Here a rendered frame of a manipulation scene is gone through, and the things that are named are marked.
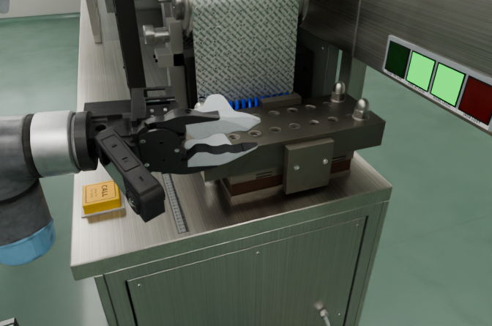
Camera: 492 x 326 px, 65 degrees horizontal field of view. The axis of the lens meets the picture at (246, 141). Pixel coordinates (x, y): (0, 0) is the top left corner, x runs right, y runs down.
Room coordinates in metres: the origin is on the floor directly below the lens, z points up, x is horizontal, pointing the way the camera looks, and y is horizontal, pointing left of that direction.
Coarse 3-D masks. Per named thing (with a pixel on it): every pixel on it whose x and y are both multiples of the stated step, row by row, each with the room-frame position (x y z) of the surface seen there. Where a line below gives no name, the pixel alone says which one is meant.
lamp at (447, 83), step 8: (440, 64) 0.58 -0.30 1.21; (440, 72) 0.58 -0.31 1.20; (448, 72) 0.56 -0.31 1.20; (456, 72) 0.55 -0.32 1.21; (440, 80) 0.57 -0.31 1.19; (448, 80) 0.56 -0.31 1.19; (456, 80) 0.55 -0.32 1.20; (440, 88) 0.57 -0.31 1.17; (448, 88) 0.55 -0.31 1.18; (456, 88) 0.54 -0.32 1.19; (440, 96) 0.56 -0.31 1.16; (448, 96) 0.55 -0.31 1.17; (456, 96) 0.54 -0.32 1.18
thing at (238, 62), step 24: (264, 24) 0.84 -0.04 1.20; (288, 24) 0.86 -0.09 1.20; (216, 48) 0.81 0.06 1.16; (240, 48) 0.82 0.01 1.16; (264, 48) 0.84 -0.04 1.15; (288, 48) 0.86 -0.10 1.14; (216, 72) 0.81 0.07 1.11; (240, 72) 0.82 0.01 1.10; (264, 72) 0.84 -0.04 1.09; (288, 72) 0.86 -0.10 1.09; (240, 96) 0.82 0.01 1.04; (264, 96) 0.84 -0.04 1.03
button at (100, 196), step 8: (96, 184) 0.64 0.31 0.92; (104, 184) 0.64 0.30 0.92; (112, 184) 0.64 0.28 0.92; (88, 192) 0.62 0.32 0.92; (96, 192) 0.62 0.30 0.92; (104, 192) 0.62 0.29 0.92; (112, 192) 0.62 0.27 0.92; (88, 200) 0.59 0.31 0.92; (96, 200) 0.59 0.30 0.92; (104, 200) 0.59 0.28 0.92; (112, 200) 0.60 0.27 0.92; (120, 200) 0.61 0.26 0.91; (88, 208) 0.58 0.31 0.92; (96, 208) 0.58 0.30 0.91; (104, 208) 0.59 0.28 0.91; (112, 208) 0.59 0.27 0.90
